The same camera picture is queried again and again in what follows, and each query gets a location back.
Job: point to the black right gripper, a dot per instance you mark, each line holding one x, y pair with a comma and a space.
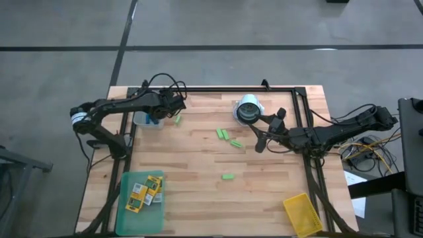
276, 127

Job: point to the white plastic bin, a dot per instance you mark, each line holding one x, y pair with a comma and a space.
140, 122

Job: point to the white paper sheet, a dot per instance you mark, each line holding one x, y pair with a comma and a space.
353, 178
358, 206

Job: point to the black floor beam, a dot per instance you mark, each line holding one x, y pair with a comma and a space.
376, 185

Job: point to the dark equipment stand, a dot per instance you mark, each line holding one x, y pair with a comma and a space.
20, 165

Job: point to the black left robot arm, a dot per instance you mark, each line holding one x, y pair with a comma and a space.
125, 104

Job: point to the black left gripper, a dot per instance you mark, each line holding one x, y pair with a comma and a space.
168, 104

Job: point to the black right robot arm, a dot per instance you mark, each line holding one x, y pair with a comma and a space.
347, 129

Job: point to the teal plastic bin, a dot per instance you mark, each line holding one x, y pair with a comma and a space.
138, 221

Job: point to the yellow mesh basket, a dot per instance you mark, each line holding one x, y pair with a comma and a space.
302, 215

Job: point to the black desk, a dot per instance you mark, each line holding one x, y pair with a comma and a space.
411, 148

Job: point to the black cart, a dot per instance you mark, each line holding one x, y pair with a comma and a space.
406, 215

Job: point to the black floor box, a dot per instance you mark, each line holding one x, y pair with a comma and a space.
337, 1

